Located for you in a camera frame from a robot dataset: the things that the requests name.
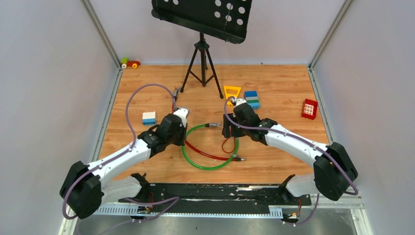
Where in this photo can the green cable lock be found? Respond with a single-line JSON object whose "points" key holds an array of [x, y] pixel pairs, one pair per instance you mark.
{"points": [[203, 167]]}

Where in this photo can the yellow triangular plastic piece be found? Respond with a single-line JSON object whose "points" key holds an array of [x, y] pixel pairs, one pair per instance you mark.
{"points": [[232, 91]]}

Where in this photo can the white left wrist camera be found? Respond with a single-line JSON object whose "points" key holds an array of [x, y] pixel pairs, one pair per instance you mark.
{"points": [[183, 113]]}

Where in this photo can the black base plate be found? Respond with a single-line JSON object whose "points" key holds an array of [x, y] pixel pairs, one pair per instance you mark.
{"points": [[219, 198]]}

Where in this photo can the thick red cable lock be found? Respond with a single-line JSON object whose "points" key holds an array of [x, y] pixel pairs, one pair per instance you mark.
{"points": [[239, 159]]}

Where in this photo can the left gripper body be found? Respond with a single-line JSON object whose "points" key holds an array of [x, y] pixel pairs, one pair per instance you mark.
{"points": [[178, 138]]}

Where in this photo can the toy car red green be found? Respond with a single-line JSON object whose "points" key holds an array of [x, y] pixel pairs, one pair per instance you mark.
{"points": [[126, 63]]}

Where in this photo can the white blue block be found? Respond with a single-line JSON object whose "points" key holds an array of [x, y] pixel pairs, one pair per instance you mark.
{"points": [[149, 118]]}

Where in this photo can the red padlock with thin cable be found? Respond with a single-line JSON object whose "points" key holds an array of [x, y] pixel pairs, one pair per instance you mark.
{"points": [[230, 149]]}

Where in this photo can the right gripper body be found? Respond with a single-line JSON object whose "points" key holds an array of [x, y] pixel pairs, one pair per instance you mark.
{"points": [[236, 130]]}

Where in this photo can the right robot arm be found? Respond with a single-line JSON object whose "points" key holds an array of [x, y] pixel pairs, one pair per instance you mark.
{"points": [[333, 171]]}

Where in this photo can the blue green stacked blocks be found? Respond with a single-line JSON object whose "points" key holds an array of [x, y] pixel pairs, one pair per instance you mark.
{"points": [[252, 99]]}

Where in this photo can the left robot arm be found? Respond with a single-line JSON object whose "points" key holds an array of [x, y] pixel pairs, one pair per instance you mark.
{"points": [[88, 186]]}

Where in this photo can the red window block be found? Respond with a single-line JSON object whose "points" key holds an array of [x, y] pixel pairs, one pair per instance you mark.
{"points": [[309, 109]]}

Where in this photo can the black music stand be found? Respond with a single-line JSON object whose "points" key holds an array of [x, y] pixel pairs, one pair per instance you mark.
{"points": [[226, 20]]}

